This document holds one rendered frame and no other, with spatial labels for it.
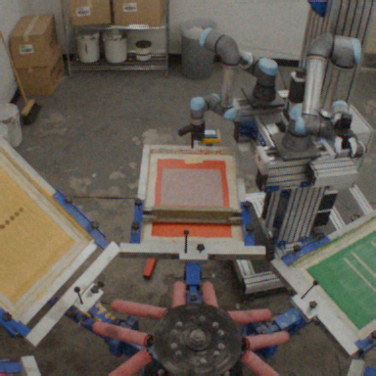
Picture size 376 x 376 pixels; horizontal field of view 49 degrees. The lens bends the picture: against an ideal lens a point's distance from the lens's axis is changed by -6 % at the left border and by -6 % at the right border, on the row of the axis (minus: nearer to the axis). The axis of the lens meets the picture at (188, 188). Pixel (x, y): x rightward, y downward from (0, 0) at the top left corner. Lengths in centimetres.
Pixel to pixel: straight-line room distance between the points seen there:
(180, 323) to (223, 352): 18
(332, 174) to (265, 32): 358
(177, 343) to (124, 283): 176
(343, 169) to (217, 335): 128
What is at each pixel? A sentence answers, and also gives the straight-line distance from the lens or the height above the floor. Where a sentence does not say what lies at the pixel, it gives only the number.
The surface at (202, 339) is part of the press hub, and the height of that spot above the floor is 134.
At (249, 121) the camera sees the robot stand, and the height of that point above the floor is 112.
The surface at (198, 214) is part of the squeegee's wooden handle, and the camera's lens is 222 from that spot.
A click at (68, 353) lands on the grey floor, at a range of 299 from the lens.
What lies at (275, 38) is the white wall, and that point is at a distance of 579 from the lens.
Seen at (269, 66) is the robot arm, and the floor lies 148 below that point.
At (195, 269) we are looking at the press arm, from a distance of 199.
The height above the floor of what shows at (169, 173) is 96.
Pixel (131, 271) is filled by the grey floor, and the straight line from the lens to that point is 327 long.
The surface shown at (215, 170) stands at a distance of 258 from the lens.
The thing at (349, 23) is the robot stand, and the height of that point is 190.
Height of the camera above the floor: 265
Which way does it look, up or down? 43 degrees down
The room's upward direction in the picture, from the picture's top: 3 degrees clockwise
